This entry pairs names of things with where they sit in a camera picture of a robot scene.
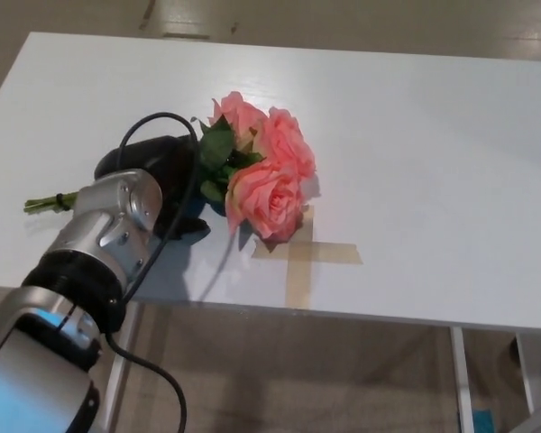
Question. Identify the white table leg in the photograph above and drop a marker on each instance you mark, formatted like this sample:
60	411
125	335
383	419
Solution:
525	374
462	383
117	392

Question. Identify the pink artificial rose bouquet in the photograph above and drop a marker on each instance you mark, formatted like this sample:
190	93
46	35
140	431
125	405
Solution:
275	203

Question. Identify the beige tape strip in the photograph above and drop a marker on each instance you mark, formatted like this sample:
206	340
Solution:
299	284
338	253

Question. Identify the blue tape patch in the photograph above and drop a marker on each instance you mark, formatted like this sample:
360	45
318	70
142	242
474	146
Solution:
483	421

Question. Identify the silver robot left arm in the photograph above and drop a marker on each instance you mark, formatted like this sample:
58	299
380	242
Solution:
112	212

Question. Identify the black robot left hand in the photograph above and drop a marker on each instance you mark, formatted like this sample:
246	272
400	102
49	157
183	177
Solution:
158	155

